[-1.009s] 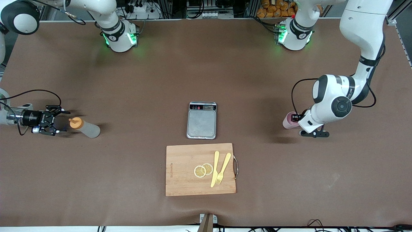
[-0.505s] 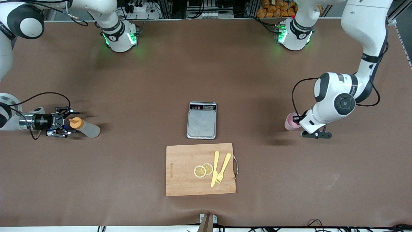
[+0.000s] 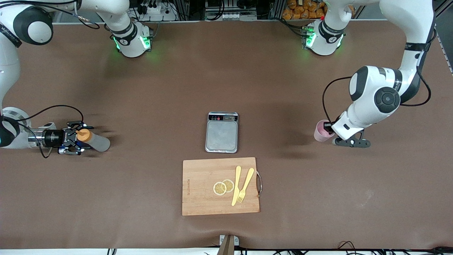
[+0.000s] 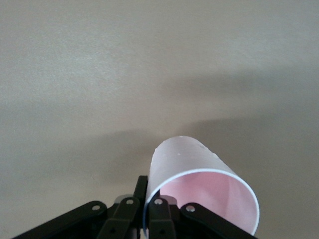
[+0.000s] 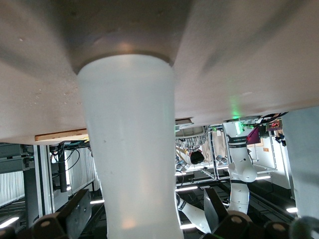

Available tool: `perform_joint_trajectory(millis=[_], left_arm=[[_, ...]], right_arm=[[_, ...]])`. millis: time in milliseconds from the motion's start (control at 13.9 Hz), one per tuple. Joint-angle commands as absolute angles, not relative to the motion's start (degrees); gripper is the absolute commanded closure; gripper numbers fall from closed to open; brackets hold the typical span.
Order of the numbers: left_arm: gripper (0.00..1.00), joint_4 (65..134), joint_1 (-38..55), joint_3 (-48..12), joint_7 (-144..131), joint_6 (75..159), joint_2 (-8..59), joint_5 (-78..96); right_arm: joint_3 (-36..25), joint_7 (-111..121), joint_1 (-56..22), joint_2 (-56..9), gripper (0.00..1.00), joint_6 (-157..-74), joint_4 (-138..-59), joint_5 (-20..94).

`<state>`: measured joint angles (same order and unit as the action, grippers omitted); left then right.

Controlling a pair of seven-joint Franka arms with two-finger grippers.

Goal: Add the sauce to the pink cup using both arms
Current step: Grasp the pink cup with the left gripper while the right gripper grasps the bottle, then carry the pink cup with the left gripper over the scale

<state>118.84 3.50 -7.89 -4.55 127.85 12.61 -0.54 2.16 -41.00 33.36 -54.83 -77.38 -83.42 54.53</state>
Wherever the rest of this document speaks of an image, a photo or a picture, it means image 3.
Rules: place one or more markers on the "brown table cover mat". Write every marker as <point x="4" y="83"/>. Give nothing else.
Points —
<point x="318" y="194"/>

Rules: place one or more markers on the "pink plastic cup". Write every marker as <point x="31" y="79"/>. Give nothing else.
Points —
<point x="320" y="132"/>

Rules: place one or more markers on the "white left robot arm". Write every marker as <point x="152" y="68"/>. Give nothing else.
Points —
<point x="375" y="95"/>

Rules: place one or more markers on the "silver digital kitchen scale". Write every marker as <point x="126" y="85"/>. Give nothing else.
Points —
<point x="221" y="136"/>

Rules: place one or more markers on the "lemon slice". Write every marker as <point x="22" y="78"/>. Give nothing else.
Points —
<point x="230" y="185"/>
<point x="219" y="188"/>

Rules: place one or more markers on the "white power strip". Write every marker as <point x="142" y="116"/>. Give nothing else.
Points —
<point x="155" y="10"/>

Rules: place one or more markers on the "orange snack packets pile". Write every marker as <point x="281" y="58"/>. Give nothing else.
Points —
<point x="300" y="10"/>

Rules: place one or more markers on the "sauce bottle with orange cap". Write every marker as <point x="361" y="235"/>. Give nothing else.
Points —
<point x="99" y="141"/>

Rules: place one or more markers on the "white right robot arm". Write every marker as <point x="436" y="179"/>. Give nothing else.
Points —
<point x="131" y="42"/>

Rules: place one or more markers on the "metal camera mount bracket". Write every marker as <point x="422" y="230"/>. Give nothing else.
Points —
<point x="228" y="246"/>

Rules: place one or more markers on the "yellow plastic knife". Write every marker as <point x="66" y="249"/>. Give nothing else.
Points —
<point x="236" y="184"/>

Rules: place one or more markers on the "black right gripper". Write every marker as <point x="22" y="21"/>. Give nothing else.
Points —
<point x="53" y="137"/>

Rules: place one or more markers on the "yellow plastic fork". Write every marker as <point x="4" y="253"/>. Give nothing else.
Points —
<point x="247" y="179"/>

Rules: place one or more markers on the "wooden cutting board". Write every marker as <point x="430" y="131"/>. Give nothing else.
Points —
<point x="201" y="198"/>

